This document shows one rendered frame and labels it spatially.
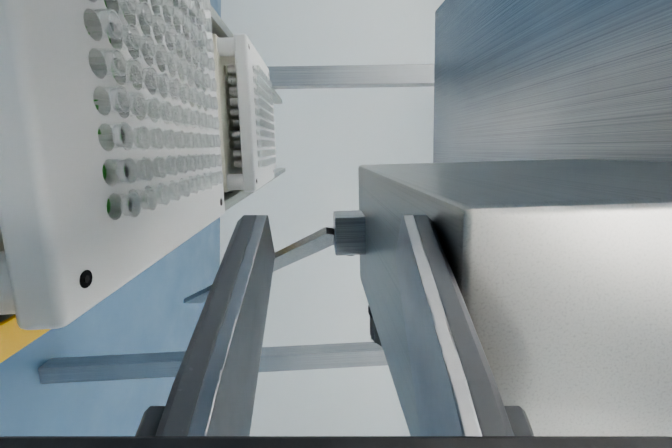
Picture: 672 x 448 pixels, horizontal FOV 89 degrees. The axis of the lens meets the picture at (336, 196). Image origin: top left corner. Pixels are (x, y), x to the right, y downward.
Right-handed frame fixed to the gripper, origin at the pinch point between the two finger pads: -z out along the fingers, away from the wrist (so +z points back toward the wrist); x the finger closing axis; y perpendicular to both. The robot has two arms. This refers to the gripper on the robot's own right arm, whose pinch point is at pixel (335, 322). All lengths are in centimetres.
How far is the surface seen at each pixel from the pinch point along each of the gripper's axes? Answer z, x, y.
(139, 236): -9.1, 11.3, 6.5
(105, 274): -5.7, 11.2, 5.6
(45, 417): -37, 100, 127
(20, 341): -3.2, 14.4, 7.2
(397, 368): -2.5, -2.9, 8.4
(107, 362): -49, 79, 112
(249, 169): -40.4, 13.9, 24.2
